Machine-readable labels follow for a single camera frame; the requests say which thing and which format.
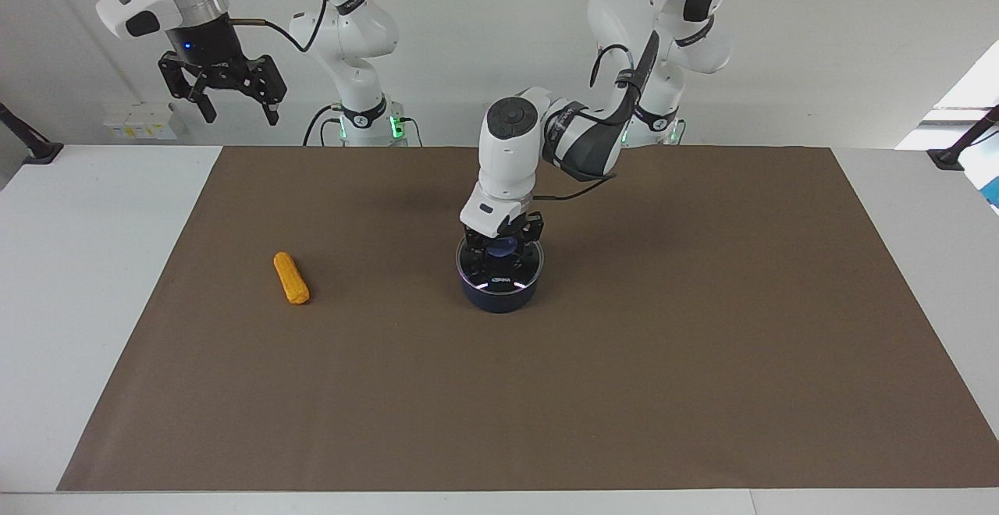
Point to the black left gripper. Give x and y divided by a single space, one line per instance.
507 232

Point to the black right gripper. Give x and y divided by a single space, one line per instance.
204 47

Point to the glass lid with blue knob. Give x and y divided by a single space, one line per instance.
517 281

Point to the yellow corn cob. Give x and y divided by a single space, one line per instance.
291 278

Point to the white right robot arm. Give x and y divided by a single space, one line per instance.
359 31

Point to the brown table mat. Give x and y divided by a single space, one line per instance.
546 390

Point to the black clamp stand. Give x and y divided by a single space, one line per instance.
31 144
956 152

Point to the blue object at table edge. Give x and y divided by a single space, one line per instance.
993 191

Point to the white wall socket box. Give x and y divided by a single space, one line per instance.
144 121

